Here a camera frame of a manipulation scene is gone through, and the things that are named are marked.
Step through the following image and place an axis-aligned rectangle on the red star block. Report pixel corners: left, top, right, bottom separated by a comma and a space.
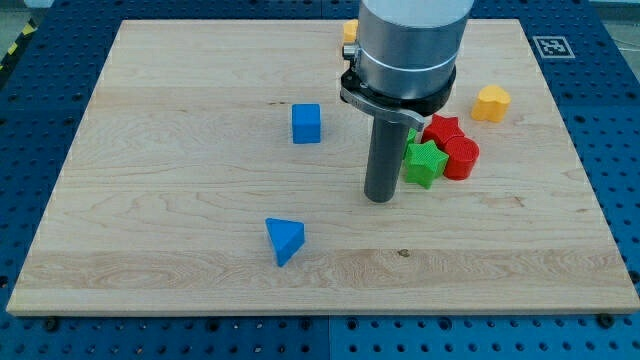
420, 114, 465, 149

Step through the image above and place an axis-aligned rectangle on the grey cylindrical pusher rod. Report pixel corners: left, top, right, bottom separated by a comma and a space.
364, 117, 409, 203

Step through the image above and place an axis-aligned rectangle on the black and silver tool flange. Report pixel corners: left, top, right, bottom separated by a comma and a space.
340, 68, 456, 130

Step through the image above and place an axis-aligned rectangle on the white fiducial marker tag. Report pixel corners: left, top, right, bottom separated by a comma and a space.
533, 35, 575, 59

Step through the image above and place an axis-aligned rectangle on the red cylinder block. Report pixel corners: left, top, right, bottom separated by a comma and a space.
444, 137, 480, 180

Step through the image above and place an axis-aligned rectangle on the blue cube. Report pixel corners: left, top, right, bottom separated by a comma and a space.
291, 104, 321, 144

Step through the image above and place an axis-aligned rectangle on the yellow block behind arm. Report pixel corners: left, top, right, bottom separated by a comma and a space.
343, 19, 359, 44

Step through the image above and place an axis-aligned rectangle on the green block behind rod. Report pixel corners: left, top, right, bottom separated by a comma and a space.
403, 128, 417, 157

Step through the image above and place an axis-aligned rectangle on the blue triangle block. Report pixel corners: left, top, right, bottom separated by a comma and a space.
265, 218, 305, 267

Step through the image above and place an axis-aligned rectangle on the green star block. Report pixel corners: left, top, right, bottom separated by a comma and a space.
404, 140, 449, 189

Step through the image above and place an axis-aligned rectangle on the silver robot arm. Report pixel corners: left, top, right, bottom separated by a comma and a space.
340, 0, 474, 203

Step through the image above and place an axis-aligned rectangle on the yellow heart block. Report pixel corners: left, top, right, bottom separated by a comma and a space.
471, 84, 511, 123

